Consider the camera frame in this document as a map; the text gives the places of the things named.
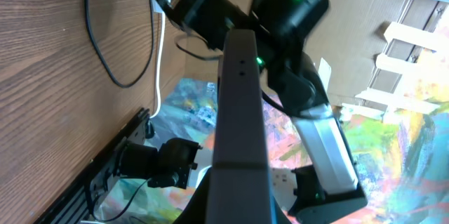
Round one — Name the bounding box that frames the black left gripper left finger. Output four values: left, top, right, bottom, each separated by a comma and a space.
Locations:
173, 170, 210, 224

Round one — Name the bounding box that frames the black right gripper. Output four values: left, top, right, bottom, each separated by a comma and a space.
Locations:
157, 0, 232, 47

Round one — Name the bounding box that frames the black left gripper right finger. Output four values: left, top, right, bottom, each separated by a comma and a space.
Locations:
273, 202, 291, 224

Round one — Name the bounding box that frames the black USB charging cable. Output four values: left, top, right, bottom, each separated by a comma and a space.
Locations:
82, 0, 156, 89

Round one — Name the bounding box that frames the blue Samsung Galaxy smartphone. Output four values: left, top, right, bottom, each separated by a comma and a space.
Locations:
206, 29, 276, 224

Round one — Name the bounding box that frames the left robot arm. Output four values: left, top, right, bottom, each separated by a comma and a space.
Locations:
119, 138, 289, 224

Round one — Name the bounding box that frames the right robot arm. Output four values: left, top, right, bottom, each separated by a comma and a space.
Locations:
156, 0, 368, 223

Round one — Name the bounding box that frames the white power strip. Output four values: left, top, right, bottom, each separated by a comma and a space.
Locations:
150, 0, 163, 13

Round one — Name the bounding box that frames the white power strip cord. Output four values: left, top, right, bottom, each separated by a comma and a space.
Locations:
149, 12, 166, 119

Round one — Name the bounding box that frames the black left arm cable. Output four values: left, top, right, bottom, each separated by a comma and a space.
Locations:
87, 178, 155, 223

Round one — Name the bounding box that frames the black aluminium mounting rail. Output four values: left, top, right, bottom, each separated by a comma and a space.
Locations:
35, 108, 149, 224

